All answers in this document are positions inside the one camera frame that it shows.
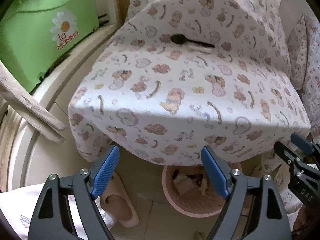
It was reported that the pink woven trash basket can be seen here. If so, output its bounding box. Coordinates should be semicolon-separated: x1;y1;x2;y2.
162;166;225;218

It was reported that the pink print bed sheet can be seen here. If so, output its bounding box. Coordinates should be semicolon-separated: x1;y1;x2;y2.
287;15;319;126

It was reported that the wooden plank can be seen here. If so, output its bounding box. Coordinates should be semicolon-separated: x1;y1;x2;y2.
1;64;66;144

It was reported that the bear print chair cover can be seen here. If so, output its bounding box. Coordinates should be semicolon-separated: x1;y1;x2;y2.
68;0;310;166

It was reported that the black plastic spoon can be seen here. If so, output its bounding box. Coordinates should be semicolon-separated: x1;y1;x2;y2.
170;34;215;48

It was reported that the white plastic applicator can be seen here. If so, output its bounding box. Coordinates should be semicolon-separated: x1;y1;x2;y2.
189;45;212;54

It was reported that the white shelf unit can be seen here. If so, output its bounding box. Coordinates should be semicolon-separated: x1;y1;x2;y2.
1;0;121;191

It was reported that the colourful small carton box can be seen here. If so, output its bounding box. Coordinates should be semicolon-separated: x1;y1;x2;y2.
174;174;197;196

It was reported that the beige slipper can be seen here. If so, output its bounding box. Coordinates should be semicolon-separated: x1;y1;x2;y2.
100;172;139;228

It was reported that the green plastic storage box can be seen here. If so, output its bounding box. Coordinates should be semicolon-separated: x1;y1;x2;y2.
1;0;99;92

